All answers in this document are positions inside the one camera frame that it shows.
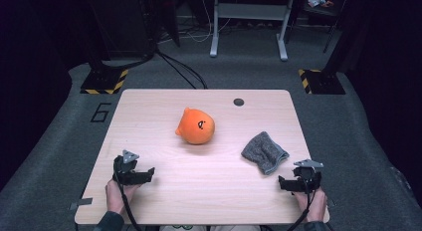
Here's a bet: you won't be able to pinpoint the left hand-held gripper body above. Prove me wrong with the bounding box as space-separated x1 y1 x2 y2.
112 149 142 187

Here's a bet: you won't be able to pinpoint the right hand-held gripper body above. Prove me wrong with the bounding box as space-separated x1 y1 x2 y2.
293 158 324 194

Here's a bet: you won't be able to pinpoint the grey cloth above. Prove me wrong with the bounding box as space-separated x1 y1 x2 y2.
240 130 291 176

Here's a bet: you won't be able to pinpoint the orange plush toy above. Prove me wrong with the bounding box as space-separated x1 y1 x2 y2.
174 107 216 145

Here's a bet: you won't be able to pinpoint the person's left hand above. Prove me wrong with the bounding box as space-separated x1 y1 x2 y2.
105 179 140 215

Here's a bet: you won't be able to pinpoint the person's right hand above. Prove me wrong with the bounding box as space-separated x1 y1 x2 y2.
293 187 327 224

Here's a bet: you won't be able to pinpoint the black tape floor marking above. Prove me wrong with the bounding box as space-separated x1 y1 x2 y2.
90 103 112 123

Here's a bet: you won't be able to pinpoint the black cabinet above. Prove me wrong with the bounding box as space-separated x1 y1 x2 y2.
84 0 157 60

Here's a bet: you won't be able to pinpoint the white metal stand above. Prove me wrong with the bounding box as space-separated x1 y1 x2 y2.
209 0 297 62

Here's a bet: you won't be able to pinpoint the colourful small item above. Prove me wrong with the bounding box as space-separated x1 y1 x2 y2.
307 0 334 9

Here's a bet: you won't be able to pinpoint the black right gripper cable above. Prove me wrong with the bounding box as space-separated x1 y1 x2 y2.
287 179 317 231

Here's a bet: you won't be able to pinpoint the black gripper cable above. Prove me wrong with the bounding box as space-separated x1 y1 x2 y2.
112 160 143 231
287 179 317 231

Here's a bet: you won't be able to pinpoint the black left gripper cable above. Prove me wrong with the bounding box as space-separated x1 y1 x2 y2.
112 160 143 231

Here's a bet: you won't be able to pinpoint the black yellow striped base plate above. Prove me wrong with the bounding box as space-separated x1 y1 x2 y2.
80 69 129 96
298 69 346 96

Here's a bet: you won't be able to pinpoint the black floor cables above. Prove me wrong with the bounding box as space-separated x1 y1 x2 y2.
155 48 209 90

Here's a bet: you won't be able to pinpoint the white cables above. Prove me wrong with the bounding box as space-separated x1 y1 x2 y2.
158 0 233 45

